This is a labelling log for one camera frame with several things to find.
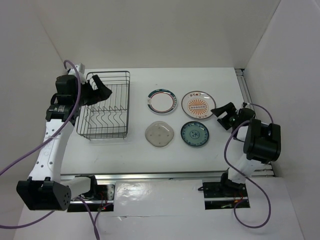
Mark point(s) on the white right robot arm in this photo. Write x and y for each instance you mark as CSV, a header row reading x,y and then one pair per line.
x,y
261,141

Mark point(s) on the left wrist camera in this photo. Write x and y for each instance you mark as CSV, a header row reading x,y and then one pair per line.
x,y
80,68

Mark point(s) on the aluminium front rail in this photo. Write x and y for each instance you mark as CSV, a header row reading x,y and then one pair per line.
x,y
194,175

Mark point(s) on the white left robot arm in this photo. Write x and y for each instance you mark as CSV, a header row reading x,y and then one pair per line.
x,y
43,189

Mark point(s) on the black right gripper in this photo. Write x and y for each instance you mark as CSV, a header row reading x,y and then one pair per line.
x,y
230,107

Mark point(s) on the aluminium rail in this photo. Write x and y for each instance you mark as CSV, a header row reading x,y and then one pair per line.
x,y
260,170
194,175

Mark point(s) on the blue white patterned plate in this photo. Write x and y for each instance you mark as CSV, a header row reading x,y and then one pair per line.
x,y
195,134

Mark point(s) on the clear glass square plate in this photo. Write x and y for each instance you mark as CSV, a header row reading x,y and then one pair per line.
x,y
159,134

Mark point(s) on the grey wire dish rack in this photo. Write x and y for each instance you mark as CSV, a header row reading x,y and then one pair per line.
x,y
107,119

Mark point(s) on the green red rimmed white plate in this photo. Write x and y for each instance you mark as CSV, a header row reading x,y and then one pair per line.
x,y
161,101

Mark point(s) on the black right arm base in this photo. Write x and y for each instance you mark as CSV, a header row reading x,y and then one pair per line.
x,y
223,189

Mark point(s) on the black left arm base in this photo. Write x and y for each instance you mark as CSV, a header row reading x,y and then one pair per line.
x,y
99,191

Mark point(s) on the aluminium right side rail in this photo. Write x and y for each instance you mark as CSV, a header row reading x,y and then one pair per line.
x,y
260,170

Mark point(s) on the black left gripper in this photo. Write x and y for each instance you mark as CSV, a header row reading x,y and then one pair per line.
x,y
102,92

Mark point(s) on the orange sunburst white plate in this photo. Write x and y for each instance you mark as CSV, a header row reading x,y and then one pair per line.
x,y
198,105

